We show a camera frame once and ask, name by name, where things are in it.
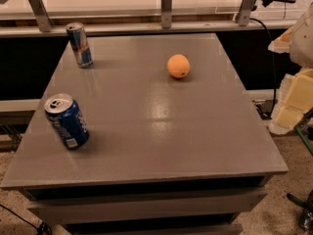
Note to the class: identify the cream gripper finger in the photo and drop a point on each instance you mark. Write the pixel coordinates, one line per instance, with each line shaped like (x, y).
(282, 43)
(295, 99)

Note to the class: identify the slim blue silver redbull can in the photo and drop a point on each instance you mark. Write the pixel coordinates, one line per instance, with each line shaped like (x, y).
(79, 44)

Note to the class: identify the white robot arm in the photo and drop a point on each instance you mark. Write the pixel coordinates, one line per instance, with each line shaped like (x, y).
(301, 47)

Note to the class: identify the blue pepsi can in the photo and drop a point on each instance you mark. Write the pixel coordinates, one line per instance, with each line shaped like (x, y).
(64, 114)

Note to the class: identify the orange fruit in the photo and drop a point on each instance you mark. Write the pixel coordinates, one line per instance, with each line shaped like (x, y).
(178, 66)

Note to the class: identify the green black tool on floor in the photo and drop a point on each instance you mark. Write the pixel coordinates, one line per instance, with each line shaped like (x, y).
(306, 217)

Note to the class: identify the grey drawer cabinet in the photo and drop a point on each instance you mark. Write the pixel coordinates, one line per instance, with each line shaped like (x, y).
(165, 155)

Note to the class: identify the right metal bracket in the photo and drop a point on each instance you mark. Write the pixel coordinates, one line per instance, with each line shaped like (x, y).
(242, 17)

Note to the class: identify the metal bracket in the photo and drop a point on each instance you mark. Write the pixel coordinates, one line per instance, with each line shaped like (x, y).
(166, 13)
(41, 16)
(242, 17)

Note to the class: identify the middle metal bracket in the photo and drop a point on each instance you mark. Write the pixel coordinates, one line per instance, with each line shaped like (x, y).
(166, 13)

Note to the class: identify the left metal bracket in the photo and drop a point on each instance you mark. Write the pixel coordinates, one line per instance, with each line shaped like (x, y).
(41, 16)

